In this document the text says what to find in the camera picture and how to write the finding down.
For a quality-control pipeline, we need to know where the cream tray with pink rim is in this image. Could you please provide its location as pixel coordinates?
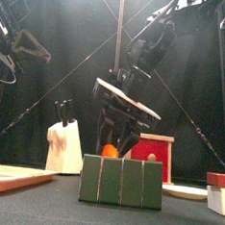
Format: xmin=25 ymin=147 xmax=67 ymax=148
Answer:
xmin=0 ymin=163 xmax=62 ymax=199

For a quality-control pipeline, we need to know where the green slotted wooden block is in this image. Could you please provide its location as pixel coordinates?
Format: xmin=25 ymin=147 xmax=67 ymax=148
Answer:
xmin=77 ymin=152 xmax=166 ymax=212

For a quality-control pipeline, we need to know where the thin diagonal brace cable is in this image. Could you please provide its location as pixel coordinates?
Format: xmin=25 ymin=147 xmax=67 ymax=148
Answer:
xmin=0 ymin=0 xmax=162 ymax=163
xmin=77 ymin=0 xmax=225 ymax=174

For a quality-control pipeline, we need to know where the white round plate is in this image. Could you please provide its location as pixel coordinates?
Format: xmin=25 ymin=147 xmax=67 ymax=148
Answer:
xmin=161 ymin=183 xmax=210 ymax=202

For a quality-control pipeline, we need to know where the white looped cable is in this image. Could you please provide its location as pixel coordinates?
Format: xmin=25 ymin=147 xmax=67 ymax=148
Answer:
xmin=0 ymin=41 xmax=21 ymax=86

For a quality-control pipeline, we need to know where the dark slanted frame strut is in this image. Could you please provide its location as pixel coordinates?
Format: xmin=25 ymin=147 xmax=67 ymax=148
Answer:
xmin=202 ymin=2 xmax=225 ymax=161

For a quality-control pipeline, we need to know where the black toy knife handle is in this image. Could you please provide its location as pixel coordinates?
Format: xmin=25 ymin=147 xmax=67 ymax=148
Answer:
xmin=52 ymin=101 xmax=64 ymax=123
xmin=59 ymin=102 xmax=71 ymax=128

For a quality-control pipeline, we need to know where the orange toy carrot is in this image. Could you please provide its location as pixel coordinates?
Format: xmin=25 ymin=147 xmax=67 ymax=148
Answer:
xmin=101 ymin=143 xmax=121 ymax=160

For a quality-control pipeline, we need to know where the red box with wooden frame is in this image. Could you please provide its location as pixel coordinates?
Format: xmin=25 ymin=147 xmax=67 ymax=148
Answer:
xmin=121 ymin=131 xmax=177 ymax=186

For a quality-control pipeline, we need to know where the white wooden knife block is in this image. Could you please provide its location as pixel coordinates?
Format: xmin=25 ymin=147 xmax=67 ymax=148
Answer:
xmin=43 ymin=116 xmax=88 ymax=177

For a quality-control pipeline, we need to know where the red wooden block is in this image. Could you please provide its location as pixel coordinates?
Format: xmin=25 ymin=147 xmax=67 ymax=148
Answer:
xmin=206 ymin=171 xmax=225 ymax=188

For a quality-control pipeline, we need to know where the vertical metal frame pole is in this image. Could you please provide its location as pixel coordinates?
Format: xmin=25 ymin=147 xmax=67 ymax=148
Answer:
xmin=113 ymin=0 xmax=125 ymax=72

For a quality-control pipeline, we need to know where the small wooden knob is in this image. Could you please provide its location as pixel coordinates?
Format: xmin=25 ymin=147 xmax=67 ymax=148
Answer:
xmin=146 ymin=152 xmax=158 ymax=163

